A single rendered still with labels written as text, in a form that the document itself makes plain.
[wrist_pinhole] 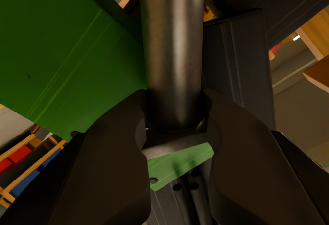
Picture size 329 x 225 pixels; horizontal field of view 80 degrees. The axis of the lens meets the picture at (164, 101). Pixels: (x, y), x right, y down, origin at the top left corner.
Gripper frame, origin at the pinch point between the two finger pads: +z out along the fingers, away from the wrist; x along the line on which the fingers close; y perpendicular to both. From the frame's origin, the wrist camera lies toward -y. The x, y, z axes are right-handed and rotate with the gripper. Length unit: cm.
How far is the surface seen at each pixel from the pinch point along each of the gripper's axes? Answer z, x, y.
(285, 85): 577, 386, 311
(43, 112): 2.6, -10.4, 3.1
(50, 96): 2.6, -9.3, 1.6
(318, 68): 44, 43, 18
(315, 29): 68, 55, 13
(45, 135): 14.7, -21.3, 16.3
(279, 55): 777, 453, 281
